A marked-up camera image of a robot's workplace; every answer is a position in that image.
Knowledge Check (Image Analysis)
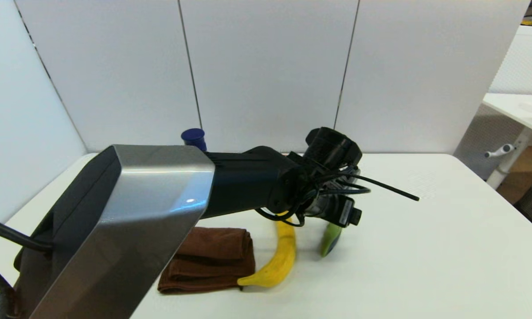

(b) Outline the grey brush with green handle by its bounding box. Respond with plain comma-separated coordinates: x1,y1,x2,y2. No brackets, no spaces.
316,166,361,258

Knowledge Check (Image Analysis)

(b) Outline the yellow banana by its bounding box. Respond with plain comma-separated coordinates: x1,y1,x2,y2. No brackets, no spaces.
237,212,297,288

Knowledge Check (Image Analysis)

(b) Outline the folded brown towel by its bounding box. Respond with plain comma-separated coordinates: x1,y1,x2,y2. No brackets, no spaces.
157,227,256,294

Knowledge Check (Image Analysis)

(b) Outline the white desk leg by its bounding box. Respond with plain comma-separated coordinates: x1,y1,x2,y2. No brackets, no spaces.
485,128,532,191

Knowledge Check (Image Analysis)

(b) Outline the blue and white spray can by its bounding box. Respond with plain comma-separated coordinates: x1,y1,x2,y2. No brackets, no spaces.
181,128,207,152

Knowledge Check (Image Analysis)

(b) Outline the brown cardboard box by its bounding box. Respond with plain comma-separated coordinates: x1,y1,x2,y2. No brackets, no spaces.
497,146,532,206

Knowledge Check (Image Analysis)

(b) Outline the white background desk top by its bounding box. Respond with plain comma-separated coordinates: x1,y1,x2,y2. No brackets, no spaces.
482,93,532,141

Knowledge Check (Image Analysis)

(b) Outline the white desk crank handle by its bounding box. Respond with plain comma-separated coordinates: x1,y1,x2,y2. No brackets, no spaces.
484,144,513,159

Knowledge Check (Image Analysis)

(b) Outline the thick black arm base cable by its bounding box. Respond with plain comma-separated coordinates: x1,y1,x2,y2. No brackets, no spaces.
0,218,55,319

